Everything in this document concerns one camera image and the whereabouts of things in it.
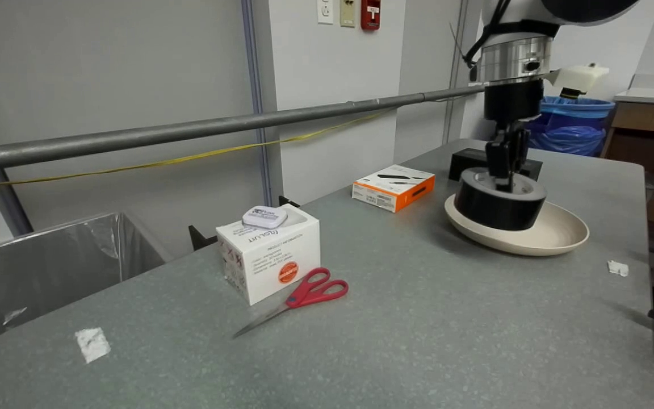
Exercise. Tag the black masking tape roll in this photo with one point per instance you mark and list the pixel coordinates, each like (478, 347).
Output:
(480, 200)

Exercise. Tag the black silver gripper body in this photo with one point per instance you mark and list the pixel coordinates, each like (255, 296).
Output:
(512, 68)

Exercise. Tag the white tape piece front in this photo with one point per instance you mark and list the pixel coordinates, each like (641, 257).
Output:
(92, 344)

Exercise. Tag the red fire alarm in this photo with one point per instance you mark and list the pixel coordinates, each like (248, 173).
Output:
(370, 13)

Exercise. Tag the small white device on box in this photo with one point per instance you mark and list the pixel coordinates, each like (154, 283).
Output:
(264, 216)

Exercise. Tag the red handled scissors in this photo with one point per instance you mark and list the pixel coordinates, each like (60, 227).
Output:
(317, 287)

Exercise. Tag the white tape piece on table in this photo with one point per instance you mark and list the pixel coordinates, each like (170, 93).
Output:
(619, 269)

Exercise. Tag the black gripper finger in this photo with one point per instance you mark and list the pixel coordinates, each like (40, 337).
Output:
(505, 180)

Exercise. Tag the grey trash bin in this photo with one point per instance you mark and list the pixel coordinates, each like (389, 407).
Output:
(51, 269)

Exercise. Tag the white round plate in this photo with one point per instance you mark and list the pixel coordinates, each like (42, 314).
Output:
(555, 233)

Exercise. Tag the orange white box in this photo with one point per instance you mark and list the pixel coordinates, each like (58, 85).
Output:
(393, 187)

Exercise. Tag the blue bin bag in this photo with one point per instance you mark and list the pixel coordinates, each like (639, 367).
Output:
(571, 125)

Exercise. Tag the grey metal rail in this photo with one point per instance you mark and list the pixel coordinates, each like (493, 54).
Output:
(141, 137)

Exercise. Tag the white cardboard box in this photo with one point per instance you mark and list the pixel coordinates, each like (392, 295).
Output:
(261, 262)

